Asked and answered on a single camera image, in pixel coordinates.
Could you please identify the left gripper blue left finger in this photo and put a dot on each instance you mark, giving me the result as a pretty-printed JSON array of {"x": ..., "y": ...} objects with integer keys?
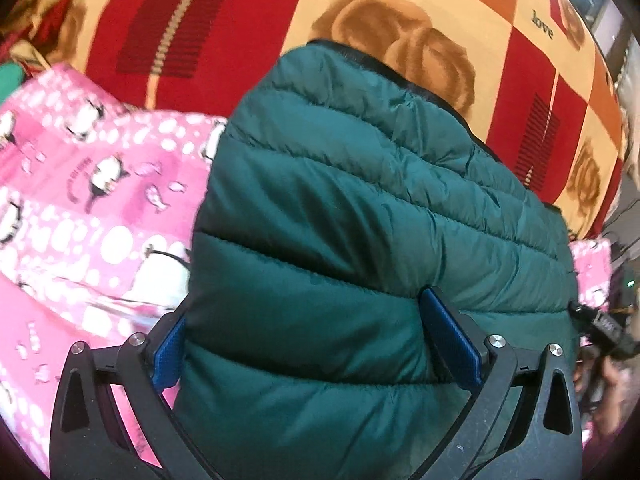
[{"x": 111, "y": 419}]

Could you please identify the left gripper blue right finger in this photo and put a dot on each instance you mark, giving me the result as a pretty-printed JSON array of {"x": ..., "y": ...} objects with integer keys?
[{"x": 521, "y": 420}]

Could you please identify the dark green puffer jacket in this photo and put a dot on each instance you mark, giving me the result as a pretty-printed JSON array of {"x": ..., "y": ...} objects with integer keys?
[{"x": 339, "y": 191}]

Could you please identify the person right hand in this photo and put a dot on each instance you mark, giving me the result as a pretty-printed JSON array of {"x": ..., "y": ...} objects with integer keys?
[{"x": 610, "y": 377}]

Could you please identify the pink penguin blanket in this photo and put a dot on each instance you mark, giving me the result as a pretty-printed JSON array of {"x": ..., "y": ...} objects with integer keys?
[{"x": 98, "y": 206}]

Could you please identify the red orange rose blanket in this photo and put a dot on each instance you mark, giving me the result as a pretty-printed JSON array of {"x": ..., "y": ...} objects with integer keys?
[{"x": 527, "y": 75}]

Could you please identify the light green garment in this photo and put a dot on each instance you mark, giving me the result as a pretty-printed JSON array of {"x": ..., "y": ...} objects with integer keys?
[{"x": 11, "y": 77}]

